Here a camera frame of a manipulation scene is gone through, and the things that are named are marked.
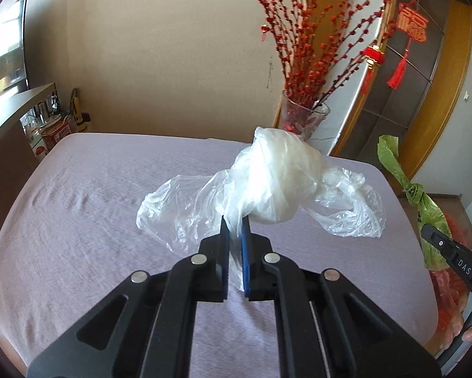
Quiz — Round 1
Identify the green plastic bag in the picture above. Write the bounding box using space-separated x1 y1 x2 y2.
377 135 452 271

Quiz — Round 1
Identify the red lantern ornament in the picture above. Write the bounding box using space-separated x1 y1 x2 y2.
361 44 385 94

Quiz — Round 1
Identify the glass panel sliding door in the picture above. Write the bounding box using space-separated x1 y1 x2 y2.
342 0 448 168

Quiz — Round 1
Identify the dark wooden tv cabinet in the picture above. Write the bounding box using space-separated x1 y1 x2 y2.
0 83 57 230

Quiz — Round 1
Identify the red fu knot ornament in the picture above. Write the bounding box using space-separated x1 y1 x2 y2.
387 0 429 90

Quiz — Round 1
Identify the white translucent plastic bag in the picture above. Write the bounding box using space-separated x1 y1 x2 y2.
136 127 386 289

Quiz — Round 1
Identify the clear glass vase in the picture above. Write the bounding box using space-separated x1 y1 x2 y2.
278 92 331 141

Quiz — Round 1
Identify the red lined trash basket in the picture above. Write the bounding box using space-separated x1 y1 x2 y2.
429 211 472 353

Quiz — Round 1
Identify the red berry branch bouquet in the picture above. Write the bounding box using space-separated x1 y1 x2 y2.
256 0 393 109

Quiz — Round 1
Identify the flat screen television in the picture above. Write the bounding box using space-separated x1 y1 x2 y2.
0 0 29 98

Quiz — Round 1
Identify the red white box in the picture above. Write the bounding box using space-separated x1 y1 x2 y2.
41 119 72 151

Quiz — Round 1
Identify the yellow handled tool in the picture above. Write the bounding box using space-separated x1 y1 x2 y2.
69 88 92 132

